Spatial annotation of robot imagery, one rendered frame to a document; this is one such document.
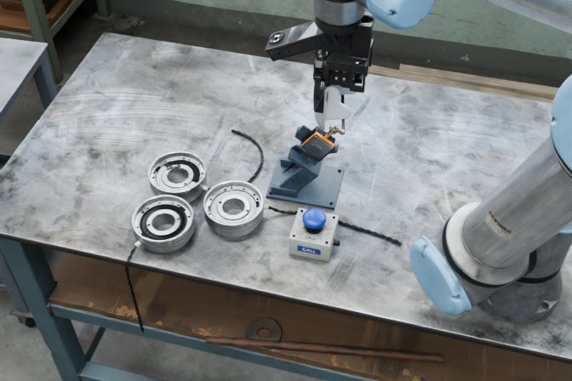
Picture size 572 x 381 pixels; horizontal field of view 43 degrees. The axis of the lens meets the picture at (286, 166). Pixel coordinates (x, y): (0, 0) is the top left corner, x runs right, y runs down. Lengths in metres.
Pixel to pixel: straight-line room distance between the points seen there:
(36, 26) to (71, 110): 1.26
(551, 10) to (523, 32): 1.98
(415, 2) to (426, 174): 0.52
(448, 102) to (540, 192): 0.77
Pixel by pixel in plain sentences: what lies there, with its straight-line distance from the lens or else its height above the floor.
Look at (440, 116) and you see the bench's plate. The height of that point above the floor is 0.80.
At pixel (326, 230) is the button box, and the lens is 1.22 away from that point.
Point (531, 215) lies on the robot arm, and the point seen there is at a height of 1.18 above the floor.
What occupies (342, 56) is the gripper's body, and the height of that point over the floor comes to 1.12.
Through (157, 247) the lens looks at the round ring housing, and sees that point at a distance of 1.24.
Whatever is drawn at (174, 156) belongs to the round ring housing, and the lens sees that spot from 1.37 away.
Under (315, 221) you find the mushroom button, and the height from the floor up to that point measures 0.87.
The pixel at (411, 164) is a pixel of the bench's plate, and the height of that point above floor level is 0.80.
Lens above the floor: 1.79
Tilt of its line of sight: 46 degrees down
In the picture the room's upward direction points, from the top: straight up
